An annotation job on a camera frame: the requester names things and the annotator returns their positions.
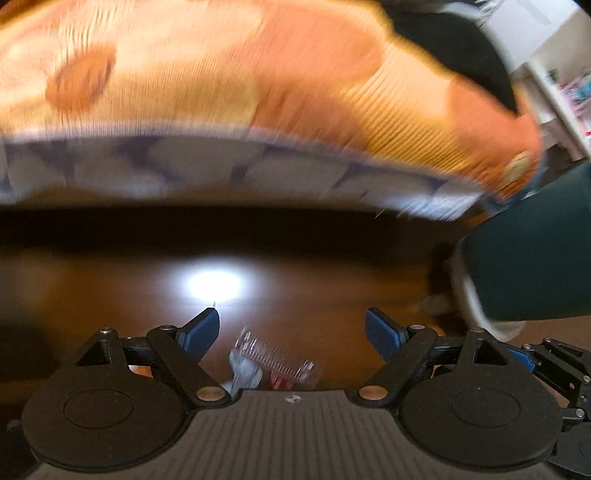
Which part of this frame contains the white floral bed sheet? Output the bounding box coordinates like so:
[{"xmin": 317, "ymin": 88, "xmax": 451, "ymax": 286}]
[{"xmin": 0, "ymin": 131, "xmax": 488, "ymax": 223}]

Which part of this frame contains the white corner shelf unit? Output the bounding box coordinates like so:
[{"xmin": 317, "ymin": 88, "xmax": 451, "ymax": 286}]
[{"xmin": 485, "ymin": 0, "xmax": 591, "ymax": 162}]

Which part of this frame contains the grey wrapper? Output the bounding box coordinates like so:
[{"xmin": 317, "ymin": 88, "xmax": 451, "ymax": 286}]
[{"xmin": 221, "ymin": 350, "xmax": 265, "ymax": 398}]

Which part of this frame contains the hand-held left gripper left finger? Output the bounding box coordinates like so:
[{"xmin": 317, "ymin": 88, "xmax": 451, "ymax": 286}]
[{"xmin": 75, "ymin": 308, "xmax": 232, "ymax": 409}]

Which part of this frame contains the teal plastic bin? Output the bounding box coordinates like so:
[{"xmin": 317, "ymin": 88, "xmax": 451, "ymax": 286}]
[{"xmin": 449, "ymin": 161, "xmax": 591, "ymax": 341}]

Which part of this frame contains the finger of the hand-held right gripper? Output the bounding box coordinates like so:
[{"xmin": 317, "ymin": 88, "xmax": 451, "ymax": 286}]
[
  {"xmin": 505, "ymin": 346, "xmax": 591, "ymax": 409},
  {"xmin": 522, "ymin": 338, "xmax": 591, "ymax": 386}
]

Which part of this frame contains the orange patterned blanket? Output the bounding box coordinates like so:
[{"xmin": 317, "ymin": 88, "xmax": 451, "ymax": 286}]
[{"xmin": 0, "ymin": 0, "xmax": 546, "ymax": 204}]

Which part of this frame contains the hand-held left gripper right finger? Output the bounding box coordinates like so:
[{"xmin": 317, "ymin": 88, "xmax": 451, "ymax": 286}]
[{"xmin": 355, "ymin": 307, "xmax": 509, "ymax": 409}]

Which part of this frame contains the plain black cloth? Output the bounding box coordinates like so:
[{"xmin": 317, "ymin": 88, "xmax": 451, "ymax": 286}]
[{"xmin": 383, "ymin": 0, "xmax": 518, "ymax": 114}]

